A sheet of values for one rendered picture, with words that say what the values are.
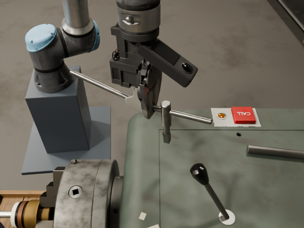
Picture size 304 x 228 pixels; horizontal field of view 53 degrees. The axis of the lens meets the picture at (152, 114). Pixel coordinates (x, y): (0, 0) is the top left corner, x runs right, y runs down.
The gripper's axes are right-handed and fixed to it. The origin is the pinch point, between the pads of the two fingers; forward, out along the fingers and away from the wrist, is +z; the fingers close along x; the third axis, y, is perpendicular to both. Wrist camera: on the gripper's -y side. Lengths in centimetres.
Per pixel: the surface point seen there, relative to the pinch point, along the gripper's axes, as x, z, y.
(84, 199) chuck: 14.6, 19.3, 11.6
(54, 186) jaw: 11.2, 25.5, 24.9
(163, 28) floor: -279, 117, 108
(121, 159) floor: -84, 133, 65
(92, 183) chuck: 10.4, 18.6, 12.1
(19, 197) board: 7, 52, 51
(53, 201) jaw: 13.7, 29.1, 24.5
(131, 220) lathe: 15.6, 18.6, -1.5
